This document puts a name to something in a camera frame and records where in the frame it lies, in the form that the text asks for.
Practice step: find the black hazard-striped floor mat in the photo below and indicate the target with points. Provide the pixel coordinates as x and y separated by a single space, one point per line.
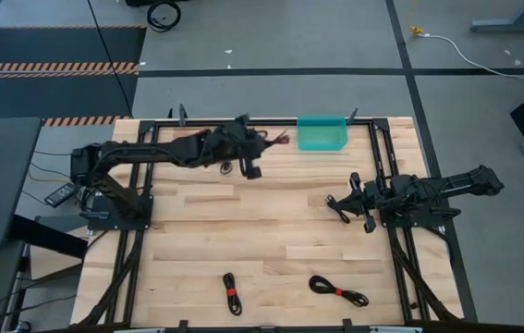
49 51

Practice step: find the black aluminium table frame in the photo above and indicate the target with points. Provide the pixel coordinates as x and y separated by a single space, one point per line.
280 122

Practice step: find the black handheld remote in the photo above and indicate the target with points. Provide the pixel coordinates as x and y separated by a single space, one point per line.
60 194

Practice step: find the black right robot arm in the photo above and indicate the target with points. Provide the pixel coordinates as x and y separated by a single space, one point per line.
469 182

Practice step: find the grey table leg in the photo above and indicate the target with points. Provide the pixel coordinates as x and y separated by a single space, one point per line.
515 23

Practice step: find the yellow plug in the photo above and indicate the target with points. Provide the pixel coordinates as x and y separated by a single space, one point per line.
416 30

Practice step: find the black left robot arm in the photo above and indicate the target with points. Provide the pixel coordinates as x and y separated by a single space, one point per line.
150 152

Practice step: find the dark grey desk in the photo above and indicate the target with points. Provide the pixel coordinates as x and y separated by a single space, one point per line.
7 176

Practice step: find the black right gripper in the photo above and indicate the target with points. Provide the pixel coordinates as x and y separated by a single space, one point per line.
371 199

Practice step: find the teal translucent plastic bin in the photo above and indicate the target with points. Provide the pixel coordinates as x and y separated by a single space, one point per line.
321 134

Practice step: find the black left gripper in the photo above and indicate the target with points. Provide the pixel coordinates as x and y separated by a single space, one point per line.
243 143

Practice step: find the black frame clamp post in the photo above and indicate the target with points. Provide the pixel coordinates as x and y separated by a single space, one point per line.
352 116
182 115

